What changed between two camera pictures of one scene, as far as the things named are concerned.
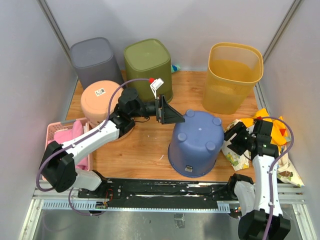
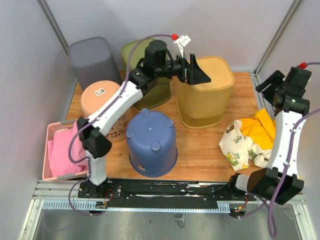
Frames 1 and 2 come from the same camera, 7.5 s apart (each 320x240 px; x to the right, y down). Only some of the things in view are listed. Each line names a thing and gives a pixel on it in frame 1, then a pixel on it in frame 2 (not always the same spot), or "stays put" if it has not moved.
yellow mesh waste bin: [234, 69] -> [204, 105]
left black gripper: [167, 114] -> [192, 74]
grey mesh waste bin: [94, 60] stays put
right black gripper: [240, 127] -> [276, 77]
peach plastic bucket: [95, 99] stays put
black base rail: [159, 192] stays put
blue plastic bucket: [195, 144] -> [151, 141]
